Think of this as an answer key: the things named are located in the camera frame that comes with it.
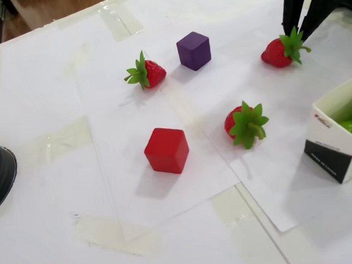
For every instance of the red strawberry with wide leaves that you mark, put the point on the red strawberry with wide leaves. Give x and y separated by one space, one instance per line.
248 127

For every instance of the white and black cardboard box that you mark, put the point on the white and black cardboard box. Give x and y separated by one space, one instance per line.
323 158

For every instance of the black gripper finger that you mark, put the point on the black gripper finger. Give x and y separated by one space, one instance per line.
321 7
291 6

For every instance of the clear tape strip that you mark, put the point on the clear tape strip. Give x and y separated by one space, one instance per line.
229 206
121 21
116 236

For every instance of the red strawberry with curved stem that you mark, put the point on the red strawberry with curved stem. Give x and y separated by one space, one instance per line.
153 71

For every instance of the purple cube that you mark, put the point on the purple cube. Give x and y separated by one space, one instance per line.
193 53

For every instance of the red cube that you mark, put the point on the red cube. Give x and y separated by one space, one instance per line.
166 152

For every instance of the red strawberry with short stem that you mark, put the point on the red strawberry with short stem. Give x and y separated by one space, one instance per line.
274 54

